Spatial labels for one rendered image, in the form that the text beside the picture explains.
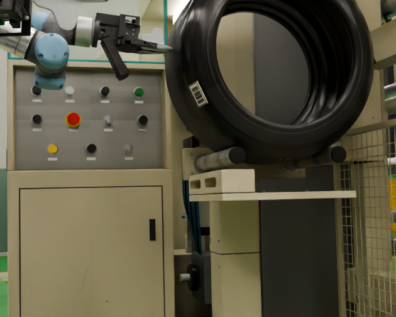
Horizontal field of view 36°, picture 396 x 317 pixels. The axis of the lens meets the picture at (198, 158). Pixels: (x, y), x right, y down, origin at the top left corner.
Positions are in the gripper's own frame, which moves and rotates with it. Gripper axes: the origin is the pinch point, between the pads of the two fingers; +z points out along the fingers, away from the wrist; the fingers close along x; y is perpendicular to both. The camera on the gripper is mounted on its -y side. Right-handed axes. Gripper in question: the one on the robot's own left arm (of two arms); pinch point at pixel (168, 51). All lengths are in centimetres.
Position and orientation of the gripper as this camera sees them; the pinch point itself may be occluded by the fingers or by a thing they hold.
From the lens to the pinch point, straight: 163.3
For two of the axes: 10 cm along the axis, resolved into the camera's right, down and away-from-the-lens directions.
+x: -2.4, 0.7, 9.7
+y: 0.7, -9.9, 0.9
